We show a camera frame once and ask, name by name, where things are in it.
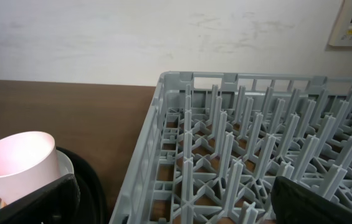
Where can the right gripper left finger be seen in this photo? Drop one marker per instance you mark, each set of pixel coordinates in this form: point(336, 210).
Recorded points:
point(56, 202)

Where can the pink plastic cup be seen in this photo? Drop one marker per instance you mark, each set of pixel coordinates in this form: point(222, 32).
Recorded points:
point(28, 161)

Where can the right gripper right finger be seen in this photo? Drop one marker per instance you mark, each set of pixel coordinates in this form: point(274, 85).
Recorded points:
point(294, 204)

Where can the round black serving tray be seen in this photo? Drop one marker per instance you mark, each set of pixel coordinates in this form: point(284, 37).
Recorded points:
point(93, 205)

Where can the grey plastic dishwasher rack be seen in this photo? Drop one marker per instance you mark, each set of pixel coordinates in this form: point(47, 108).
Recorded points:
point(212, 145)

